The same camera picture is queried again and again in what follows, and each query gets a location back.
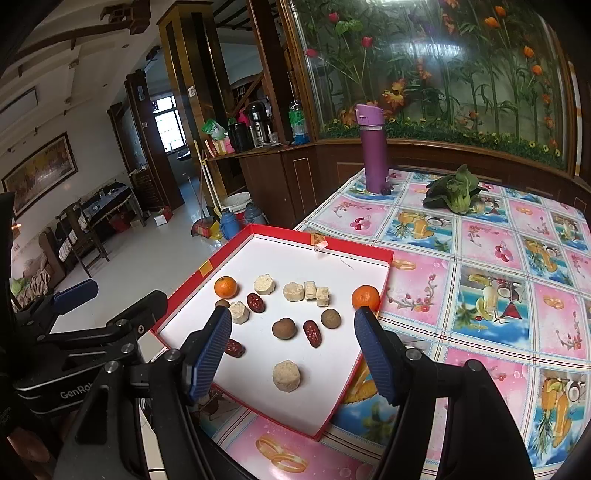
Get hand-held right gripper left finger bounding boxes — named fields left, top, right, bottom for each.
left=60, top=307, right=232, bottom=480

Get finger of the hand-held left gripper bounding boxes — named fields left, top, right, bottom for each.
left=16, top=279, right=99, bottom=330
left=108, top=292, right=168, bottom=342

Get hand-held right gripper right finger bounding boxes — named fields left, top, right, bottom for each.
left=353, top=308, right=532, bottom=480

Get large hexagonal pale cane piece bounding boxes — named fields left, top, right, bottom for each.
left=272, top=361, right=302, bottom=393

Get red box tray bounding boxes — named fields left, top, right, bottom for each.
left=151, top=224, right=395, bottom=441

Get wooden chair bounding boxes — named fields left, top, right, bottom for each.
left=55, top=198, right=112, bottom=278

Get dark side table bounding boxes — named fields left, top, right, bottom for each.
left=83, top=182, right=148, bottom=232

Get red dustpan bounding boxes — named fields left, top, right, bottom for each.
left=191, top=218, right=222, bottom=238

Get blue thermos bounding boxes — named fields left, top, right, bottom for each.
left=219, top=208, right=241, bottom=241

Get fruit print tablecloth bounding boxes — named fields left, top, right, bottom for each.
left=198, top=168, right=591, bottom=480

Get white bucket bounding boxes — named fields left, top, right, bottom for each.
left=222, top=193, right=252, bottom=217

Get grey thermos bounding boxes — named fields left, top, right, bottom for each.
left=244, top=202, right=269, bottom=227

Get green bok choy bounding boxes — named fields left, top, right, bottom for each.
left=422, top=164, right=490, bottom=214

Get wooden cabinet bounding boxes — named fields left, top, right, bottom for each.
left=205, top=138, right=591, bottom=227

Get green bag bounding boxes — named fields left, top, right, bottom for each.
left=202, top=119, right=228, bottom=141

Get black kettle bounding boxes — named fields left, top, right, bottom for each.
left=228, top=121, right=254, bottom=153

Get purple water bottle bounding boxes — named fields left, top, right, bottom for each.
left=355, top=104, right=393, bottom=193

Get steel thermos pot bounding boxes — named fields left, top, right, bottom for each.
left=245, top=102, right=273, bottom=148

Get clear plastic bottle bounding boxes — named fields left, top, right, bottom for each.
left=288, top=99, right=309, bottom=146

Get flower glass partition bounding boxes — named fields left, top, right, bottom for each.
left=277, top=0, right=578, bottom=171

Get framed wall painting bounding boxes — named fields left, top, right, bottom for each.
left=1, top=131, right=79, bottom=217

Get mop handles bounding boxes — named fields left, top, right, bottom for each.
left=193, top=141, right=222, bottom=222

